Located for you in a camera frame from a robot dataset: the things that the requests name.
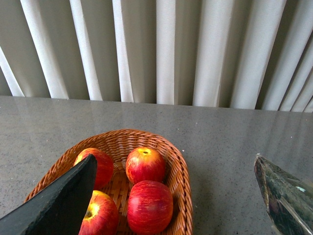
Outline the left brown wicker basket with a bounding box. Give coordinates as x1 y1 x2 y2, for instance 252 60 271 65
26 129 193 235

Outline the red apple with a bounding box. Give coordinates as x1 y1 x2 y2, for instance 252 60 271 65
126 147 166 185
127 180 174 235

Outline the near basket apple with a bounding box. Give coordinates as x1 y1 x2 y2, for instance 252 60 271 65
79 190 118 235

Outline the white pleated curtain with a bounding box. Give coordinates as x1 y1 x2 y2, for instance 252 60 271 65
0 0 313 113

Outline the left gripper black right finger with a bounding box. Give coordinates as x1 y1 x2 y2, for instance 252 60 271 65
254 154 313 235

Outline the basket apple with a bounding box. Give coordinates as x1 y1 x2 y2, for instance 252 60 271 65
79 190 118 235
73 148 113 190

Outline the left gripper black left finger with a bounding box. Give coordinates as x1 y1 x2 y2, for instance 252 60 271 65
0 154 97 235

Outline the far left basket apple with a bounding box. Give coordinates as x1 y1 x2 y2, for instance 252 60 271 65
73 148 113 190

